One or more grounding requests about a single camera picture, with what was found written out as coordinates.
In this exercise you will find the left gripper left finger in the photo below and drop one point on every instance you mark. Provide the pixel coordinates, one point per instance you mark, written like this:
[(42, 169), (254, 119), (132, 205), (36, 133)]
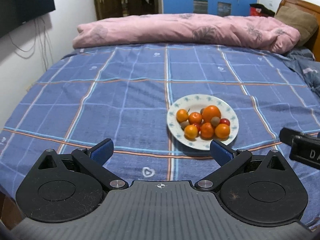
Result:
[(91, 162)]

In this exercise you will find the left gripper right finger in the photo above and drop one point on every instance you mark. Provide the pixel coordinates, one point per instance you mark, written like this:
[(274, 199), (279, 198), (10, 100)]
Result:
[(231, 163)]

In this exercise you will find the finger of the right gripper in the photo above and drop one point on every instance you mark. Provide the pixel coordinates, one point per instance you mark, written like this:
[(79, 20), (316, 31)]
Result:
[(287, 135)]

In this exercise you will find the orange mandarin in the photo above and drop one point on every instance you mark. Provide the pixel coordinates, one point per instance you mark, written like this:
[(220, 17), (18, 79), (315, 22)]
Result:
[(191, 132), (222, 131)]

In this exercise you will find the large orange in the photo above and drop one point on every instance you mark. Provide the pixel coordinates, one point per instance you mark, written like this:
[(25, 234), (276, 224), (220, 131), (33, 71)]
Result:
[(210, 112)]

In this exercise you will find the mandarin front on plate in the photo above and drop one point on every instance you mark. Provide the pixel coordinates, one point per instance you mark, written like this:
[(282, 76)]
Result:
[(207, 131)]

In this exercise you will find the brown longan on plate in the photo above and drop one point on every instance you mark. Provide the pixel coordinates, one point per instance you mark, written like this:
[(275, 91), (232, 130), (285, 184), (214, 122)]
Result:
[(215, 121)]

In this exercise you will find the orange mandarin on bed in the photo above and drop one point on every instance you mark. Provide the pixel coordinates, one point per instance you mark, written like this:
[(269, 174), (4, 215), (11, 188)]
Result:
[(191, 132)]

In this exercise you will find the small mandarin behind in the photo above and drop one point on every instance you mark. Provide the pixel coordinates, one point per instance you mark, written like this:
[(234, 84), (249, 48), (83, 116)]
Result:
[(195, 118)]

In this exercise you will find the brown longan on bed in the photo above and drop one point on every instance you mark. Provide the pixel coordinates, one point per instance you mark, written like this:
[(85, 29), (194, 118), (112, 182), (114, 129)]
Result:
[(184, 124)]

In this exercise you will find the yellow-orange fruit with stem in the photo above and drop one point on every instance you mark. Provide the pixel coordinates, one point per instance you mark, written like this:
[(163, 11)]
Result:
[(182, 115)]

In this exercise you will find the white floral plate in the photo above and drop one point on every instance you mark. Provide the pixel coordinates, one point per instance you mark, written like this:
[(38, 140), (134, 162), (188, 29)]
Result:
[(194, 103)]

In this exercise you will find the blue plaid bedsheet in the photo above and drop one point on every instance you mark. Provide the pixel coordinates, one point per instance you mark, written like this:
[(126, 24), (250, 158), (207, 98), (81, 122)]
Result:
[(124, 93)]

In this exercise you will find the dark blue blanket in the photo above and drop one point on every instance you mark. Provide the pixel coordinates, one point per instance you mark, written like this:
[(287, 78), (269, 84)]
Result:
[(302, 61)]

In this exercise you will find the wooden headboard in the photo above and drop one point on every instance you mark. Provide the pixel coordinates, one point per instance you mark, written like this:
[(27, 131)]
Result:
[(313, 43)]

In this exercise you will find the pink folded quilt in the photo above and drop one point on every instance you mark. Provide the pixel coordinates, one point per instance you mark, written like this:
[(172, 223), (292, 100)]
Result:
[(264, 33)]

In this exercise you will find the brown pillow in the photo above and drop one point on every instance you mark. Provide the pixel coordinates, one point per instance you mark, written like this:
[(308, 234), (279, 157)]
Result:
[(304, 22)]

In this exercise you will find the black and red bag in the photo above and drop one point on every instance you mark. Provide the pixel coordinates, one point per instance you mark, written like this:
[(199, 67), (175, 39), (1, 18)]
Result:
[(257, 9)]

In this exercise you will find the black wall television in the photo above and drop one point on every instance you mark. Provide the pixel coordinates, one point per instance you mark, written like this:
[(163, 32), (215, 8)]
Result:
[(15, 13)]

